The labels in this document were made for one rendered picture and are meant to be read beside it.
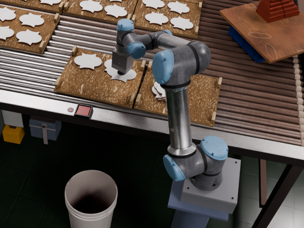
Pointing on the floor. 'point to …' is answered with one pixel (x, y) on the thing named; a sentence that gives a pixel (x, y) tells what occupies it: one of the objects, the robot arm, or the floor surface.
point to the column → (190, 211)
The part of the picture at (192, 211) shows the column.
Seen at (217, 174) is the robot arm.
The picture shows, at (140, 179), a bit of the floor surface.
